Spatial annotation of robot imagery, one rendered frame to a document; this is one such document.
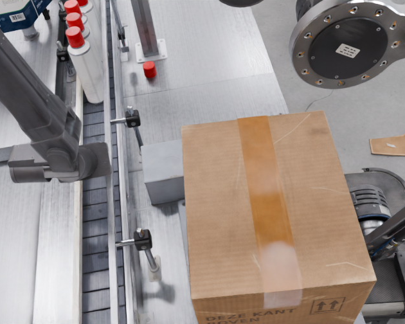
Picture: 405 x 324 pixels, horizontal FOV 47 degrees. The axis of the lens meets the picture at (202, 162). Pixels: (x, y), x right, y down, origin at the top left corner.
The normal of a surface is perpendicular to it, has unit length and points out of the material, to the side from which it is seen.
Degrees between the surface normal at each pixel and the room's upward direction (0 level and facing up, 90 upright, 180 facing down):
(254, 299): 90
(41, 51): 0
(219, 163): 0
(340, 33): 90
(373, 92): 0
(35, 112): 82
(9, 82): 89
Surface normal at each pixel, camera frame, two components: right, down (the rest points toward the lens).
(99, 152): 0.03, 0.06
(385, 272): -0.08, -0.59
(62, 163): 0.04, 0.80
